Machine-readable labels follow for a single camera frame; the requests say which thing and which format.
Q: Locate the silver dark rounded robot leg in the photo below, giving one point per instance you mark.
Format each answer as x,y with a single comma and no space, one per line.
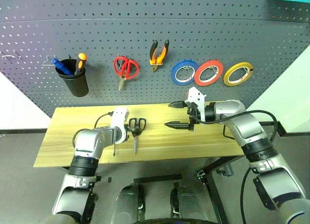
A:
128,202
189,202

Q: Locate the black plastic tool cup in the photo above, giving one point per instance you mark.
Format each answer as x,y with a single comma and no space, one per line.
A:
76,85

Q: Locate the black metal table frame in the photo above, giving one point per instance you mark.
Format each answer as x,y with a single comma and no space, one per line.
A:
213,185

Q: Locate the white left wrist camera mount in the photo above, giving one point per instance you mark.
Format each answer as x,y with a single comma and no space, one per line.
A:
119,117

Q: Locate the grey table clamp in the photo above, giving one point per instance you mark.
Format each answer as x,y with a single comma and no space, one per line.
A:
226,170

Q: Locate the black metal side rail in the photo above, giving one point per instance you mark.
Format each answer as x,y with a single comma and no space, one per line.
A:
295,128

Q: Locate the dark grey metal pegboard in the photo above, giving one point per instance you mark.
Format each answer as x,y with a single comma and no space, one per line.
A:
150,22

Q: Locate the yellow tape roll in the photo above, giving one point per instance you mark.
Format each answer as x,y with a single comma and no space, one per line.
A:
226,78

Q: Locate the slim dark screwdriver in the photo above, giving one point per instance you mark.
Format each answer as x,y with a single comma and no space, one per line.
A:
114,150

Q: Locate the red tape roll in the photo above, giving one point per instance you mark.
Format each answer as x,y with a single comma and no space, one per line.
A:
197,77

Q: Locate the yellow pliers holder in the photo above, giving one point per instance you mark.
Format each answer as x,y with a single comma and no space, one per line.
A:
156,62

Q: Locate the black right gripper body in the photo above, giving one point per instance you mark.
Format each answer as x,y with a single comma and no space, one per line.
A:
193,116

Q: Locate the black flat plate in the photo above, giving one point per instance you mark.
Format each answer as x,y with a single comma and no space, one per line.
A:
157,179

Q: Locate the white pegboard hook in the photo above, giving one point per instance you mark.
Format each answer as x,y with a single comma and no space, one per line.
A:
9,55

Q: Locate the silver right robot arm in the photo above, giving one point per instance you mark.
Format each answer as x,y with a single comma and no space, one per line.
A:
249,129

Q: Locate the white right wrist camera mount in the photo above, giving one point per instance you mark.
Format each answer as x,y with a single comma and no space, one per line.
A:
197,98

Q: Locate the blue tape roll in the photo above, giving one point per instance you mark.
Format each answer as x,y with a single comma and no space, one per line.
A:
173,75

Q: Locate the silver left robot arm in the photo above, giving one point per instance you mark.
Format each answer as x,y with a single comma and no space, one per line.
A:
87,141

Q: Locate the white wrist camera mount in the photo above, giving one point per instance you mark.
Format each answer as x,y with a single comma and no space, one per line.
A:
197,98
119,117

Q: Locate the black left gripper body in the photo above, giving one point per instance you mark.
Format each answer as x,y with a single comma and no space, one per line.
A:
128,132

